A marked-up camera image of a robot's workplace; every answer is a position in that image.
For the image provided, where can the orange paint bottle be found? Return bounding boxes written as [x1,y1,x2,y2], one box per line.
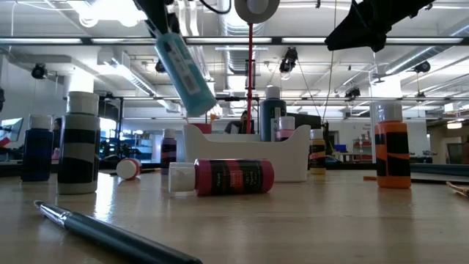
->
[374,102,413,190]

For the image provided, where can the yellow paint bottle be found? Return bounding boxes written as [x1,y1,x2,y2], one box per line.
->
[309,128,327,175]

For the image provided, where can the pink paint bottle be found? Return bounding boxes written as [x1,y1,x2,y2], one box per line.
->
[274,116,296,142]

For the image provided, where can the red paint bottle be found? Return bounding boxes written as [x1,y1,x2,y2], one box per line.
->
[115,158,142,181]

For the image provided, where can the purple paint bottle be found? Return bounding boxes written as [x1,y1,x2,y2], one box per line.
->
[160,128,178,175]

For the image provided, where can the tilted background screen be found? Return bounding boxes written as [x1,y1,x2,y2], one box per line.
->
[0,117,23,147]

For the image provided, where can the person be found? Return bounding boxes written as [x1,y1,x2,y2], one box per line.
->
[224,109,250,135]

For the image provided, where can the grey paint bottle black label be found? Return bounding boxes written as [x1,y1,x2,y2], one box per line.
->
[56,91,101,196]

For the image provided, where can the thin black paintbrush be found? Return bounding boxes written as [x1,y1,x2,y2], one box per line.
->
[363,175,469,186]

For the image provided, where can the dark blue paint bottle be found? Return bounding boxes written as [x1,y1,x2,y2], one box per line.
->
[21,114,55,183]

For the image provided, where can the hanging ceiling cord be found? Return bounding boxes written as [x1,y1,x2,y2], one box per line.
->
[321,0,338,124]

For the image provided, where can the black background monitor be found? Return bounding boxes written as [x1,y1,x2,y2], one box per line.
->
[287,111,322,135]

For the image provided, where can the large light teal paint bottle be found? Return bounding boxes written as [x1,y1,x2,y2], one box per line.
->
[153,32,218,117]

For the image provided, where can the magenta paint bottle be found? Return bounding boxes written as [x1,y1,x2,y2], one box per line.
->
[168,158,276,197]

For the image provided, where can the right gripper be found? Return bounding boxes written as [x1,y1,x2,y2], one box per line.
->
[324,0,435,54]

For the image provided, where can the large dark teal paint bottle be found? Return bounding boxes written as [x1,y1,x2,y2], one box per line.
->
[259,86,288,143]

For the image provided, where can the white plastic bin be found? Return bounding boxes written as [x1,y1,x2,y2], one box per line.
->
[182,123,311,183]

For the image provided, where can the black aluminium rig frame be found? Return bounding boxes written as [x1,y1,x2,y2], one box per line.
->
[0,35,469,177]

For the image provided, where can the background rack red bins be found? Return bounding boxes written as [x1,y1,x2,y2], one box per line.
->
[352,138,374,162]

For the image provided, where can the black background workstation frame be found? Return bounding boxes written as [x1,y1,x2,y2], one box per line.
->
[68,95,469,135]

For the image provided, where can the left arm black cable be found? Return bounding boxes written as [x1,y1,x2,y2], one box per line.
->
[199,0,232,15]

